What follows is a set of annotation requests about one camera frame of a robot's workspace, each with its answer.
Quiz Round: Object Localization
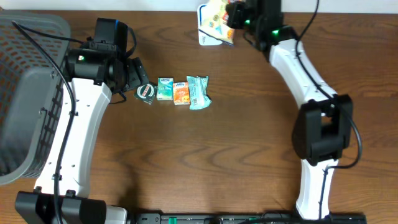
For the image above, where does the green white round tin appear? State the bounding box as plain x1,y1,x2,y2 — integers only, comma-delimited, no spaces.
134,83,157,105

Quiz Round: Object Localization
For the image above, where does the teal Kleenex tissue pack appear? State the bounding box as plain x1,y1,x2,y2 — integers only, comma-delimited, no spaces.
157,78,174,101

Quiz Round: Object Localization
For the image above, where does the white blue snack bag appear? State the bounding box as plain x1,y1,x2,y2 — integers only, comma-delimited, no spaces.
198,0,234,45

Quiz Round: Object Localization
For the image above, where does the orange Kleenex tissue pack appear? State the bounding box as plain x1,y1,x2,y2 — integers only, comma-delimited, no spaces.
173,82,190,105

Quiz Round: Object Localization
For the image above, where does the teal snack packet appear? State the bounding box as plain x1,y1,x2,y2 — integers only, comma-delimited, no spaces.
187,76,211,110

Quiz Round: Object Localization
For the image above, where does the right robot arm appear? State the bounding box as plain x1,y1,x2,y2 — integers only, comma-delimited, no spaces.
225,1,353,221

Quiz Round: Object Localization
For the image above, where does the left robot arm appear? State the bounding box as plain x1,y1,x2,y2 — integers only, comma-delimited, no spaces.
15,18,149,223

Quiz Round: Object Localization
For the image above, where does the white barcode scanner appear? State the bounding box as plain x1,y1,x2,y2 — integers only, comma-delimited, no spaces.
197,4,223,46

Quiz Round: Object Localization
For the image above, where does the grey plastic shopping basket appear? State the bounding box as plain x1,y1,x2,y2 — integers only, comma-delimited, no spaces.
1,11,71,185

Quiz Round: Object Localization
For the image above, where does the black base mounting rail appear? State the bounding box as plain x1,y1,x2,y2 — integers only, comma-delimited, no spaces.
128,212,367,224

